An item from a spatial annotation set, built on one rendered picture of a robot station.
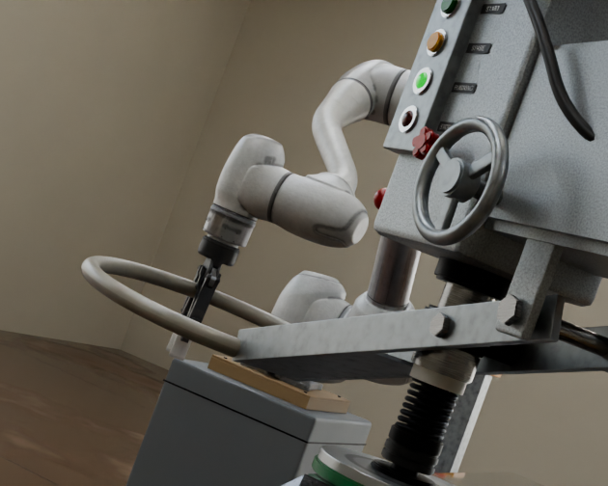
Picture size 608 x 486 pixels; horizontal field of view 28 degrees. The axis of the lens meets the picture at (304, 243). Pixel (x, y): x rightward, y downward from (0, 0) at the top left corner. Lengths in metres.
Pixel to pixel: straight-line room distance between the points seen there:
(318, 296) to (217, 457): 0.45
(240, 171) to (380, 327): 0.77
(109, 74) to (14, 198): 1.16
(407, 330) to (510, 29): 0.38
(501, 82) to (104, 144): 7.63
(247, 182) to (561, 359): 0.95
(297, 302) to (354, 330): 1.35
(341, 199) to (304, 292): 0.76
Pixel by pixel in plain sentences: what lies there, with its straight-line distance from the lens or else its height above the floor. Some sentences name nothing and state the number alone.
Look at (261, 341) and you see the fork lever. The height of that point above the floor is 0.98.
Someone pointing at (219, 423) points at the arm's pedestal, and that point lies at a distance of 2.85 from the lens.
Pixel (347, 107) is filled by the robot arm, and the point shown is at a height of 1.46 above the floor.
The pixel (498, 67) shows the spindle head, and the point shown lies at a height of 1.40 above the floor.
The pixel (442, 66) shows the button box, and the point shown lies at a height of 1.39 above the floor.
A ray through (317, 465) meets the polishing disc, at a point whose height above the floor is 0.88.
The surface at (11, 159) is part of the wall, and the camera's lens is 8.20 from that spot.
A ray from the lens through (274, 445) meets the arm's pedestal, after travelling 2.79.
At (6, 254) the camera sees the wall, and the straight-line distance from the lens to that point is 8.46.
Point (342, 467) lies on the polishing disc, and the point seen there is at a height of 0.89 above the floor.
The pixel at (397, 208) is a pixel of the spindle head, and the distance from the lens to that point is 1.50.
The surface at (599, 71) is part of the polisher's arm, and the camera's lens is 1.32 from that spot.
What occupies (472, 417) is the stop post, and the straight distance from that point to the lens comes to 3.86.
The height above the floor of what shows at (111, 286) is 0.97.
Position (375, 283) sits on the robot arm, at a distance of 2.83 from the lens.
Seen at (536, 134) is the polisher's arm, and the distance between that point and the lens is 1.35.
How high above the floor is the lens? 1.09
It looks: 1 degrees up
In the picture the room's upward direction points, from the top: 20 degrees clockwise
